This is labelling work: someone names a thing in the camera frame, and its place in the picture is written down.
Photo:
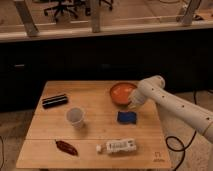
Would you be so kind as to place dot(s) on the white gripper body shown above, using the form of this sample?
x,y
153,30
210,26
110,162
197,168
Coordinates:
x,y
136,99

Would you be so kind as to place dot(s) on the orange ceramic bowl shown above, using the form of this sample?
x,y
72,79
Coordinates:
x,y
120,92

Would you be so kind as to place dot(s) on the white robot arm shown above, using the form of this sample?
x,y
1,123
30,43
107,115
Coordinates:
x,y
197,117

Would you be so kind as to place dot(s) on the blue sponge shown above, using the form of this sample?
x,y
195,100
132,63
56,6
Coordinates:
x,y
127,117

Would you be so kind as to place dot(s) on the white plastic bottle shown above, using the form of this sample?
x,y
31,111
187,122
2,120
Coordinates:
x,y
121,145

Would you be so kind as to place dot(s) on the white plastic cup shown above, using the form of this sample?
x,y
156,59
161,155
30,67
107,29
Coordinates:
x,y
76,117

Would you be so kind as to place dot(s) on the wooden table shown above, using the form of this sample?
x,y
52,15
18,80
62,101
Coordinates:
x,y
53,143

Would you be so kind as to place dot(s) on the black rectangular case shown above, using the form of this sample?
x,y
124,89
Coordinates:
x,y
54,101

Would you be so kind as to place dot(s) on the black office chair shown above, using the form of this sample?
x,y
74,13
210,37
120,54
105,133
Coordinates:
x,y
60,8

